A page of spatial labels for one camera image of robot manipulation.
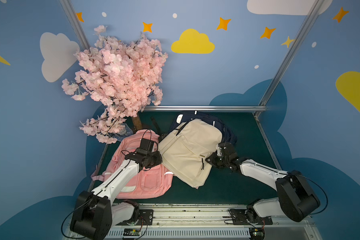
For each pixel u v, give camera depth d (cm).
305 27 75
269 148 107
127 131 108
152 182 82
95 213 40
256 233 73
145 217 75
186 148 93
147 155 65
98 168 95
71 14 71
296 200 43
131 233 72
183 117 115
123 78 70
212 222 73
